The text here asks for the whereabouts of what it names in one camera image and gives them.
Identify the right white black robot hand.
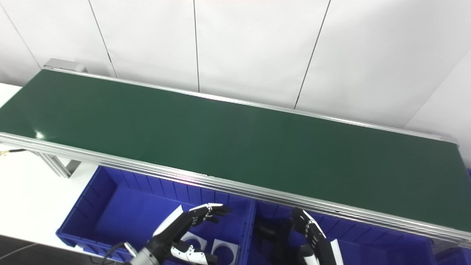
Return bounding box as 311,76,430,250
291,208,344,265

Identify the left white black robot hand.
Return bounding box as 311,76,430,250
147,203,231,265

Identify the white square part with hole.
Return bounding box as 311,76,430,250
210,239,240,265
180,231,208,254

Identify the black angular part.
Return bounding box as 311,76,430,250
255,220,295,265

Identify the blue bin with white parts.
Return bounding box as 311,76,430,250
56,166,257,265

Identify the blue bin with black parts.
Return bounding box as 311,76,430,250
245,201,436,265

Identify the green conveyor belt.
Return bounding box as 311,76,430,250
0,69,471,233
0,66,471,246

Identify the aluminium conveyor leg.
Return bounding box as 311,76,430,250
36,152,82,179

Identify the empty blue plastic bin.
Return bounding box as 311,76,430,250
433,167,471,265

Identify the grey conveyor end housing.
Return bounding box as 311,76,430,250
43,58,88,73

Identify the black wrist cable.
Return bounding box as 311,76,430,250
92,241,137,265

